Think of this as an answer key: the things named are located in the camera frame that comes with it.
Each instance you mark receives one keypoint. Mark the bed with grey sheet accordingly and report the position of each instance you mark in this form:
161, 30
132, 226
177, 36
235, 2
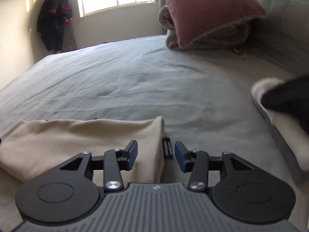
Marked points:
120, 77

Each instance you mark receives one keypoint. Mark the dark hanging jacket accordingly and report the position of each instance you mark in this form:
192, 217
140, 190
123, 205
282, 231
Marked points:
52, 21

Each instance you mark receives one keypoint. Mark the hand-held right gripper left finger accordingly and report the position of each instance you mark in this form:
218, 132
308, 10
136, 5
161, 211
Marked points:
132, 153

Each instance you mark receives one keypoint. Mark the grey folded garment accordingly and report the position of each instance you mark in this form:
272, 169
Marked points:
272, 130

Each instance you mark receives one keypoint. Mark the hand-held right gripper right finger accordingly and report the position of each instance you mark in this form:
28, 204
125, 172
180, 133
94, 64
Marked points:
179, 156

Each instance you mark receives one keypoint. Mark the folded grey pink duvet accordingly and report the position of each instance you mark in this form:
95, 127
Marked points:
229, 37

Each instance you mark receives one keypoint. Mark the white folded garment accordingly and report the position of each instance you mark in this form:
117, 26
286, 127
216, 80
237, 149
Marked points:
287, 135

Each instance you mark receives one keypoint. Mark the beige and black garment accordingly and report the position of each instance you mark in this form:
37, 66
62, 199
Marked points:
72, 140

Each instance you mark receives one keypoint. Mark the grey quilted headboard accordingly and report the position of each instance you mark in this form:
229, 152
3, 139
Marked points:
284, 29

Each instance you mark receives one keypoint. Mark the large pink pillow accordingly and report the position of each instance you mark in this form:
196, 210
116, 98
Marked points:
205, 9

